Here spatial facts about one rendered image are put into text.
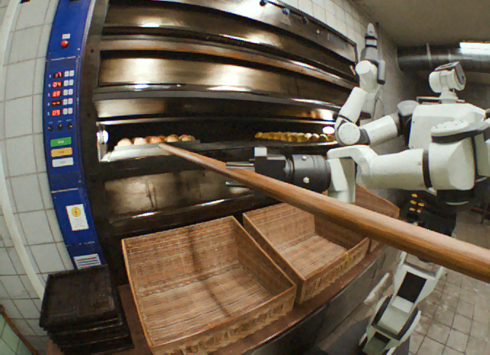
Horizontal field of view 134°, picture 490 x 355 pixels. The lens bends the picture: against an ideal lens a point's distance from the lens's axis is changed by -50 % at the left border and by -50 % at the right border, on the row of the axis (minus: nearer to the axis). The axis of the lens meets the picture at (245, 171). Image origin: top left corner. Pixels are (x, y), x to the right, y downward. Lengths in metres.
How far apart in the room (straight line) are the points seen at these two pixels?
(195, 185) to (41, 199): 0.71
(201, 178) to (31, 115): 0.82
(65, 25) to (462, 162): 1.19
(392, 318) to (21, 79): 1.68
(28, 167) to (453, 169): 1.20
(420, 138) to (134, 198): 1.05
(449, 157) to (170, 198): 0.92
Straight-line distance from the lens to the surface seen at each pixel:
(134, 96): 0.74
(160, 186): 0.93
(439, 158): 0.37
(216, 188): 1.00
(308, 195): 0.29
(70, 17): 1.02
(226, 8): 1.18
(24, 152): 0.99
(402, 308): 0.88
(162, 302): 0.99
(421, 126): 0.70
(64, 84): 0.91
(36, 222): 1.05
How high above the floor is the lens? 1.29
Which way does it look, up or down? 12 degrees down
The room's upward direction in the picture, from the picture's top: straight up
